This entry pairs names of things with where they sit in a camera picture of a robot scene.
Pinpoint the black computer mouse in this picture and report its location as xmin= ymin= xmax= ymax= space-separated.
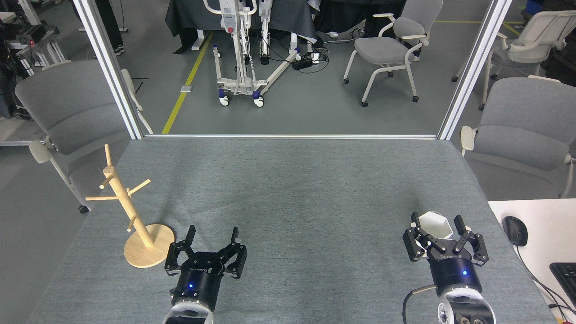
xmin=502 ymin=216 xmax=528 ymax=247

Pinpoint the silver frame rail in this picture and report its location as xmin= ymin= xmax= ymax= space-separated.
xmin=144 ymin=134 xmax=439 ymax=140

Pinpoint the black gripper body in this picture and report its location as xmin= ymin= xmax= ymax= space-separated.
xmin=170 ymin=251 xmax=225 ymax=312
xmin=429 ymin=251 xmax=483 ymax=291

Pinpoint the metal equipment rack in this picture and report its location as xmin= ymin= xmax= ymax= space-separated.
xmin=0 ymin=0 xmax=68 ymax=78

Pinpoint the grey chair with white frame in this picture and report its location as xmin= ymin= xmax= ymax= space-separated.
xmin=460 ymin=76 xmax=576 ymax=199
xmin=343 ymin=0 xmax=444 ymax=108
xmin=15 ymin=59 xmax=153 ymax=214

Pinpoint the black keyboard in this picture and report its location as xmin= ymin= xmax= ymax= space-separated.
xmin=549 ymin=262 xmax=576 ymax=307

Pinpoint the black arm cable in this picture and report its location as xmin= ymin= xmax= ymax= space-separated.
xmin=402 ymin=284 xmax=437 ymax=324

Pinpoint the white desk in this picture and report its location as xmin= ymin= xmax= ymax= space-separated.
xmin=488 ymin=198 xmax=576 ymax=324

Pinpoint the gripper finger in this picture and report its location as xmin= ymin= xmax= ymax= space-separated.
xmin=452 ymin=215 xmax=489 ymax=267
xmin=403 ymin=212 xmax=444 ymax=262
xmin=165 ymin=225 xmax=197 ymax=276
xmin=211 ymin=226 xmax=248 ymax=279

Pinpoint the black mouse cable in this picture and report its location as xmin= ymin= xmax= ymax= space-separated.
xmin=515 ymin=245 xmax=576 ymax=316

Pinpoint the person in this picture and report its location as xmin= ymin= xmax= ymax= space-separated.
xmin=94 ymin=0 xmax=126 ymax=58

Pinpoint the silver frame post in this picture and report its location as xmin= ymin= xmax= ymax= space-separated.
xmin=72 ymin=0 xmax=144 ymax=140
xmin=437 ymin=0 xmax=513 ymax=141

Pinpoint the white chair with armrests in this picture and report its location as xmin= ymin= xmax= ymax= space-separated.
xmin=452 ymin=10 xmax=576 ymax=111

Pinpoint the white hexagonal cup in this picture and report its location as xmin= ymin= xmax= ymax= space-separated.
xmin=418 ymin=211 xmax=454 ymax=242

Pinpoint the white wheeled stand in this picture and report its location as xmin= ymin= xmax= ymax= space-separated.
xmin=202 ymin=0 xmax=303 ymax=108

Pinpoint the black draped table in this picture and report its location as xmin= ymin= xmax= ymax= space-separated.
xmin=165 ymin=0 xmax=318 ymax=54

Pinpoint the wooden cup rack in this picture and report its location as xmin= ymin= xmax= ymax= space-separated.
xmin=85 ymin=144 xmax=176 ymax=269

